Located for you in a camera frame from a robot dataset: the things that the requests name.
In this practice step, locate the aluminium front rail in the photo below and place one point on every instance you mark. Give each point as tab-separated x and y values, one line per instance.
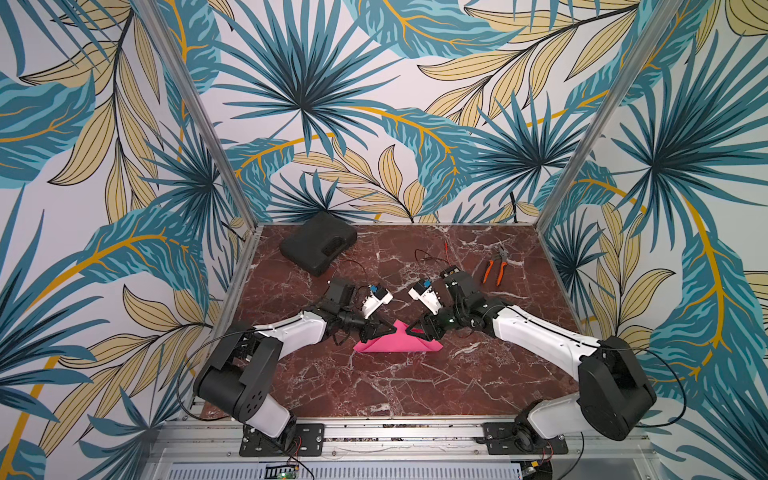
452	438

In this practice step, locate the black plastic tool case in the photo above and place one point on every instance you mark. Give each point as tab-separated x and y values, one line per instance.
318	242

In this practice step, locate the pink square paper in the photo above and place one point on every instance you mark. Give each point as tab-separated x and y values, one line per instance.
398	342

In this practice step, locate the orange handled pliers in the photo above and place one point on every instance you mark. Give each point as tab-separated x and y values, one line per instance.
497	263

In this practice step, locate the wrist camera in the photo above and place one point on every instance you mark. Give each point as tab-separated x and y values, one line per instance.
423	292
377	297

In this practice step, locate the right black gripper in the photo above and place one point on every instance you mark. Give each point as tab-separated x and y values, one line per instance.
433	324

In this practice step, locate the aluminium frame post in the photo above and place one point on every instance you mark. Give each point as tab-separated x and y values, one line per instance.
160	34
663	14

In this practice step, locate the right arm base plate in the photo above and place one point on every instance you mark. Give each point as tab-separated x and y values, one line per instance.
512	438

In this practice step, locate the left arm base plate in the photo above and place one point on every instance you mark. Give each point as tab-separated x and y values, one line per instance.
298	440

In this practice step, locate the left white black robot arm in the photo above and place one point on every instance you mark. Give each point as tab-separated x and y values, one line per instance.
238	374

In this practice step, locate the left aluminium frame post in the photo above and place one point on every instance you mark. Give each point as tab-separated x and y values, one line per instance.
160	34

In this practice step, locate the right aluminium frame post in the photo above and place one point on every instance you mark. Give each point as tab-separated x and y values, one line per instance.
663	14

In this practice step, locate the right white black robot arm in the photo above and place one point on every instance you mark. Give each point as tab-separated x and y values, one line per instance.
614	392

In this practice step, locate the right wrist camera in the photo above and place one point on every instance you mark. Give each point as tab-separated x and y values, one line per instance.
423	292

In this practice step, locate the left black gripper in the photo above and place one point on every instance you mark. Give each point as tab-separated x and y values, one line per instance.
373	331

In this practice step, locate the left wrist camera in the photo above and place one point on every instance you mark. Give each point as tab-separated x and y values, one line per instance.
377	297

